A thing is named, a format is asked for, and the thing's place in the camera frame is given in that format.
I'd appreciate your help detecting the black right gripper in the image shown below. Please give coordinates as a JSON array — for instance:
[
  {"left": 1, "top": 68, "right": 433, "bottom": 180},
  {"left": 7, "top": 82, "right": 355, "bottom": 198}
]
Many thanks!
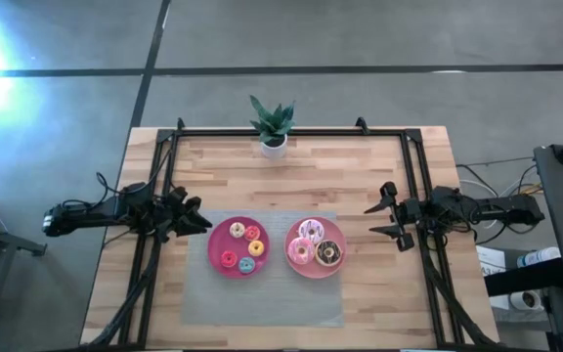
[{"left": 363, "top": 181, "right": 428, "bottom": 253}]

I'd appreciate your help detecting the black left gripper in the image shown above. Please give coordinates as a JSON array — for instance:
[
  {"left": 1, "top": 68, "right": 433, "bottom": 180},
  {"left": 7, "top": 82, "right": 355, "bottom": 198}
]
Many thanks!
[{"left": 151, "top": 185, "right": 214, "bottom": 244}]

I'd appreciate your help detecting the large pink frosted donut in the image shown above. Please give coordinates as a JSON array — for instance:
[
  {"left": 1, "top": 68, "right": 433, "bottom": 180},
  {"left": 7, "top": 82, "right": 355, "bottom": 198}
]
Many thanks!
[{"left": 286, "top": 236, "right": 317, "bottom": 266}]

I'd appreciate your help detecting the dark red round plate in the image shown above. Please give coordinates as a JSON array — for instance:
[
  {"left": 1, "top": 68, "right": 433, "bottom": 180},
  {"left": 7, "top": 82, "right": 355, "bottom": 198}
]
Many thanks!
[{"left": 206, "top": 215, "right": 272, "bottom": 281}]

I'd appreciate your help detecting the large chocolate frosted donut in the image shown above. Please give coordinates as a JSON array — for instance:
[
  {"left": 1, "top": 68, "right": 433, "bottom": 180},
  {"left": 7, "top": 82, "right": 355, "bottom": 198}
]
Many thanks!
[{"left": 314, "top": 239, "right": 344, "bottom": 268}]

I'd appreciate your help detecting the large white pink-striped donut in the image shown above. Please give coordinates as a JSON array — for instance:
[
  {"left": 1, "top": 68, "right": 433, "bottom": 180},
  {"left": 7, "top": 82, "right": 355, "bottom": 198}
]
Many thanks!
[{"left": 297, "top": 217, "right": 325, "bottom": 245}]

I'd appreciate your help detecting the grey woven placemat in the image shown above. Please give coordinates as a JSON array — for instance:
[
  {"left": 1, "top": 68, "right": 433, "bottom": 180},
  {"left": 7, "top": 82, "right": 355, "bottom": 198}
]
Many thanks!
[{"left": 180, "top": 209, "right": 346, "bottom": 329}]

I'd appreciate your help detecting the white paper box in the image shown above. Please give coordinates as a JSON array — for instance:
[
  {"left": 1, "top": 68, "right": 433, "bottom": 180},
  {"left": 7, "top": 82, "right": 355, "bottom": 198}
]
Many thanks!
[{"left": 475, "top": 243, "right": 508, "bottom": 278}]

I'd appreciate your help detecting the green plant in white pot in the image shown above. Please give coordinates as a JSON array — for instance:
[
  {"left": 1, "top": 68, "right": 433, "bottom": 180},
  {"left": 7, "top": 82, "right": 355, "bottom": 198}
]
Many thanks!
[{"left": 248, "top": 94, "right": 297, "bottom": 159}]

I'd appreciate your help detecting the black shelf board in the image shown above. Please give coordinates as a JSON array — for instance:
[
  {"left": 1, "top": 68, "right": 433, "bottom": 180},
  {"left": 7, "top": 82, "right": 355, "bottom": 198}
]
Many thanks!
[{"left": 483, "top": 257, "right": 563, "bottom": 298}]

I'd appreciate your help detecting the white plastic bottle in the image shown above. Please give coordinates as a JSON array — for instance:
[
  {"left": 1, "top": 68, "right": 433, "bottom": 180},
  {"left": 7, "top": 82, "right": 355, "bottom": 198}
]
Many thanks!
[{"left": 516, "top": 245, "right": 563, "bottom": 269}]

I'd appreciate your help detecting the white tape roll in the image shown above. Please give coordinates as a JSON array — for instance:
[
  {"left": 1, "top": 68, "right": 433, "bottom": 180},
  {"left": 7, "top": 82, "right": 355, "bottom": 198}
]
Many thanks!
[{"left": 509, "top": 289, "right": 542, "bottom": 312}]

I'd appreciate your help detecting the black aluminium rig frame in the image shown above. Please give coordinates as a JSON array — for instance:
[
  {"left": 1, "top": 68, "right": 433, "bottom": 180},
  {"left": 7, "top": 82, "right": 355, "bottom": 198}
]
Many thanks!
[{"left": 83, "top": 116, "right": 500, "bottom": 351}]

